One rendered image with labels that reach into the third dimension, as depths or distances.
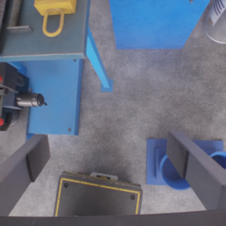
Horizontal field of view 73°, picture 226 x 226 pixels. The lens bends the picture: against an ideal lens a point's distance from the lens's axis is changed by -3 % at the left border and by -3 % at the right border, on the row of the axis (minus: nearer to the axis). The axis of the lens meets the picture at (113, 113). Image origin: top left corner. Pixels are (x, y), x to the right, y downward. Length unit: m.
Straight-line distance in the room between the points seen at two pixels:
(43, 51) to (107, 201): 1.15
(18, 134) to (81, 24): 1.38
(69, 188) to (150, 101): 1.12
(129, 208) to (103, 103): 1.00
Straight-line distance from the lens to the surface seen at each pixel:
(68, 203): 1.51
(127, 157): 1.64
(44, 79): 1.85
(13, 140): 1.89
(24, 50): 0.80
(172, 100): 1.72
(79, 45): 0.70
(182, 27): 1.65
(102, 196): 1.41
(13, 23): 0.87
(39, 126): 1.76
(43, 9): 0.82
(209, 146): 1.79
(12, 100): 1.42
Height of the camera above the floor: 1.63
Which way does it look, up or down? 80 degrees down
